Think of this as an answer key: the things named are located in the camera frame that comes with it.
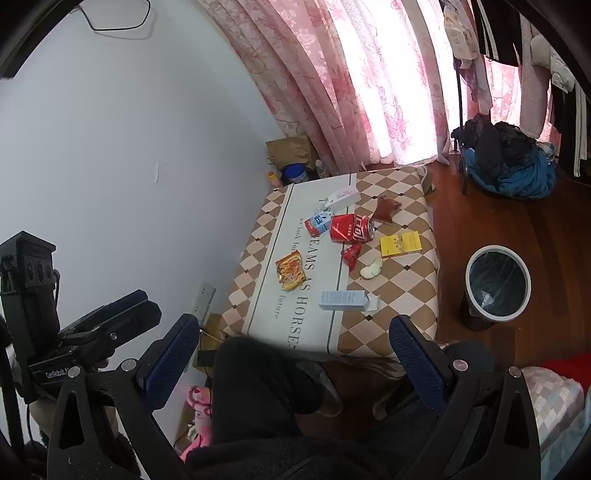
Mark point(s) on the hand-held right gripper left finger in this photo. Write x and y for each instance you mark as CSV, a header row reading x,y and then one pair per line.
x,y
173,360

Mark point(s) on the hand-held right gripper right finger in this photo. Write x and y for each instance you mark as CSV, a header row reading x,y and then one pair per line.
x,y
415,364

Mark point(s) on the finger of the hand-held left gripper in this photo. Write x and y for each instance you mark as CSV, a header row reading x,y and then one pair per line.
x,y
115,308
134,323

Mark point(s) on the white rimmed trash bin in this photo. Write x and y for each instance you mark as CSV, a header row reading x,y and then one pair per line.
x,y
498,286

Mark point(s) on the crushed red can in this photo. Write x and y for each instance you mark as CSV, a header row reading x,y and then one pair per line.
x,y
351,228

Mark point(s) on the brown snack wrapper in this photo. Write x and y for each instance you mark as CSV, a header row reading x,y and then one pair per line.
x,y
385,210

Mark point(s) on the grey shoe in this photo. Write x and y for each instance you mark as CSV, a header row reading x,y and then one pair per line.
x,y
328,392
388,401

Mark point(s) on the pink plush slipper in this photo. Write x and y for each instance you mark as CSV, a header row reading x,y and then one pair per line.
x,y
198,401

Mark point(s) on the brown cardboard box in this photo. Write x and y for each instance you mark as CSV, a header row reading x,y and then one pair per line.
x,y
213,325

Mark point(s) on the white power strip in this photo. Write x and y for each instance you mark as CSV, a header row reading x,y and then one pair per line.
x,y
203,300

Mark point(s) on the checkered cloth covered table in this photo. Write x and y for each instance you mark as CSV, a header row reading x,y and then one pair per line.
x,y
406,277

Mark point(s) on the person's black trousers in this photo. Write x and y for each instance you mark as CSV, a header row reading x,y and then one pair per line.
x,y
258,392

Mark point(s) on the long light blue box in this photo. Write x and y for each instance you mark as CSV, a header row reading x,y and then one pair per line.
x,y
341,300

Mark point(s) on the white fruit peel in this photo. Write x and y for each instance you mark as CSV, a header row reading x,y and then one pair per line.
x,y
371,270

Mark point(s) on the flat yellow box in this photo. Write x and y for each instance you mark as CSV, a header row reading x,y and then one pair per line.
x,y
399,243

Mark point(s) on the small red wrapper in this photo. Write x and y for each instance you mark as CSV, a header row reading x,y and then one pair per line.
x,y
352,254

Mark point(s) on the pink checked blanket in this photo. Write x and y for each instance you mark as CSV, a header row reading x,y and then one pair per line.
x,y
554,397

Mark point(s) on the orange snack packet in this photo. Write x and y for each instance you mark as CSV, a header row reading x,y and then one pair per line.
x,y
291,271

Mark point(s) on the red cloth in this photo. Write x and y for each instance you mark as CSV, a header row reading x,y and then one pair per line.
x,y
570,369

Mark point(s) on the blue and white milk carton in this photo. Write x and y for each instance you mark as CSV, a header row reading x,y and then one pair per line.
x,y
319,223

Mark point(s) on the white and pink box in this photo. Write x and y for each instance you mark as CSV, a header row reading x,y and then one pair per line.
x,y
344,196

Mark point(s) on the small orange bottle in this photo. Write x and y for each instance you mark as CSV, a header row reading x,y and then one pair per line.
x,y
274,179

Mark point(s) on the clear plastic bottle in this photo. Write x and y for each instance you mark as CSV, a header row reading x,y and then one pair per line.
x,y
322,171

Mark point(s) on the blue lid jar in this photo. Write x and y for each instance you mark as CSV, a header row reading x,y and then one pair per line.
x,y
295,174

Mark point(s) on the brown paper bag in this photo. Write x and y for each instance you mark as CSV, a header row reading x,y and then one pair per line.
x,y
291,150

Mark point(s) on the lavender hanging garment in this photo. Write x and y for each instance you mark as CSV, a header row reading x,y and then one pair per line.
x,y
475,78

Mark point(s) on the pink fleece hanging garment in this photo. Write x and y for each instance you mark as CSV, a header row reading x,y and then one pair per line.
x,y
531,92

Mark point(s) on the pink floral curtain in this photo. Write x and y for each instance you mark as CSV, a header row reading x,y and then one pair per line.
x,y
323,69

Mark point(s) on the white puffer jacket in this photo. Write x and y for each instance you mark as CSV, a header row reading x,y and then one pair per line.
x,y
556,67

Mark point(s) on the cream printed hanging garment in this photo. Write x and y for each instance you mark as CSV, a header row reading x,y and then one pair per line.
x,y
461,27

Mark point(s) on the black striped hanging garment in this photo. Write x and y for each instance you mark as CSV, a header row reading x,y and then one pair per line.
x,y
498,32

